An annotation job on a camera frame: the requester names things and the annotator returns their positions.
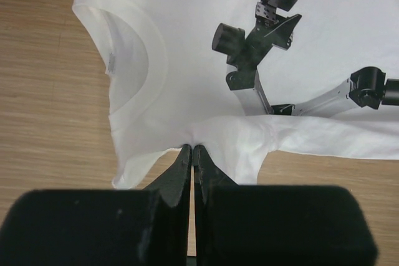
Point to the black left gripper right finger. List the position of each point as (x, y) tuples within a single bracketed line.
[(276, 224)]

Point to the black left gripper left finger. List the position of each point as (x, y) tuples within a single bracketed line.
[(102, 226)]

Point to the white printed t-shirt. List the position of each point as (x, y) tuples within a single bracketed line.
[(168, 85)]

